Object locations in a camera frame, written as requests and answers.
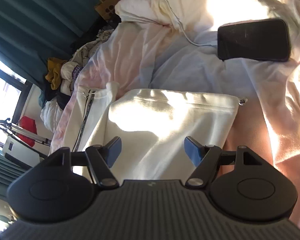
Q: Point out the black smartphone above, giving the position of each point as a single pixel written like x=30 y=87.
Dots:
x=253 y=40

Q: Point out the brown paper bag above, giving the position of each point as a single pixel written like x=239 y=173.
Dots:
x=107 y=5

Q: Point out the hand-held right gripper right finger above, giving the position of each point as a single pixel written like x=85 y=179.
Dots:
x=192 y=152

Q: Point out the black framed window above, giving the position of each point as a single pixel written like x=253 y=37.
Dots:
x=5 y=92

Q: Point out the teal curtain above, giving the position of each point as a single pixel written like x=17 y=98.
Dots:
x=40 y=12
x=2 y=175

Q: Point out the cream sweatpants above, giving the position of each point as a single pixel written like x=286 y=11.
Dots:
x=165 y=120

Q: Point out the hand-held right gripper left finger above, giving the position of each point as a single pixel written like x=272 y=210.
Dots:
x=115 y=150

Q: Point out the mustard yellow garment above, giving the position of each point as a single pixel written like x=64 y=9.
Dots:
x=55 y=73

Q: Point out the pile of mixed clothes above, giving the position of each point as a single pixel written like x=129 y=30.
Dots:
x=72 y=72

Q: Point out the red cloth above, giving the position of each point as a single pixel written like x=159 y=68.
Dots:
x=27 y=130

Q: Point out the pastel tie-dye duvet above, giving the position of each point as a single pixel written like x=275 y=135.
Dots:
x=195 y=70

